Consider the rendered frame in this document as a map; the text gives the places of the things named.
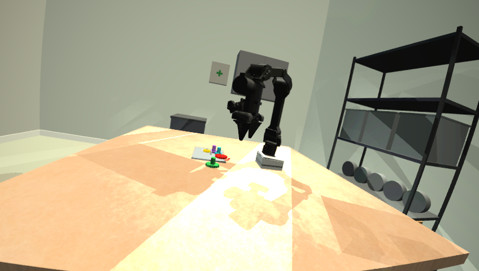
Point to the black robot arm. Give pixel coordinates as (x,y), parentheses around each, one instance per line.
(251,84)

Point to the green gear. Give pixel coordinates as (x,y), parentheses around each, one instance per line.
(212,164)

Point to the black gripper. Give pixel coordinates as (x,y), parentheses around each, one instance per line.
(249,117)

